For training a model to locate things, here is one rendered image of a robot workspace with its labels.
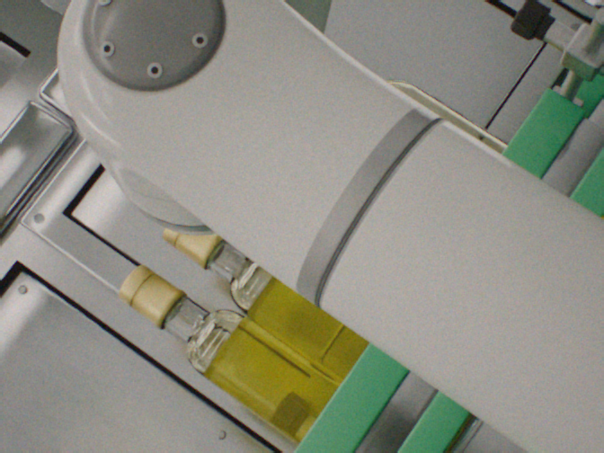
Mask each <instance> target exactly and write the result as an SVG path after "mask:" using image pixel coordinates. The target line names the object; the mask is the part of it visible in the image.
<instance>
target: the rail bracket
mask: <svg viewBox="0 0 604 453"><path fill-rule="evenodd" d="M550 13H551V7H549V6H548V5H546V4H544V3H542V2H541V1H539V0H526V1H525V2H524V4H523V5H522V7H521V8H520V9H519V10H518V11H517V13H516V16H515V18H514V20H513V21H512V23H511V26H510V29H511V31H512V32H514V33H516V34H517V35H519V36H520V37H522V38H523V39H525V40H533V39H535V38H536V39H537V40H540V41H545V42H547V43H548V44H550V45H552V46H553V47H555V48H557V49H559V50H560V51H562V52H563V53H564V54H563V55H562V57H561V60H560V64H561V65H562V66H563V67H565V68H567V69H569V70H570V71H569V73H568V75H567V77H566V79H565V81H564V84H563V87H562V88H560V87H559V86H557V85H556V86H555V87H554V89H553V91H555V92H557V93H559V94H561V95H562V96H563V97H565V98H566V99H568V100H569V101H571V102H573V103H575V104H577V105H578V106H580V107H582V106H583V101H581V100H579V99H578V98H576V97H575V96H576V94H577V93H578V91H579V89H580V87H581V85H582V82H583V80H584V79H585V80H586V81H588V82H592V81H593V80H594V79H595V77H596V76H597V74H599V75H601V76H603V77H604V7H603V8H600V9H599V10H598V11H597V12H596V14H595V16H594V18H593V21H592V23H591V26H589V25H588V24H583V25H582V26H581V27H580V28H579V30H578V31H577V32H575V31H573V30H571V29H570V28H568V27H566V26H565V25H563V24H561V23H560V22H558V21H557V20H556V18H555V17H554V16H553V15H551V14H550Z"/></svg>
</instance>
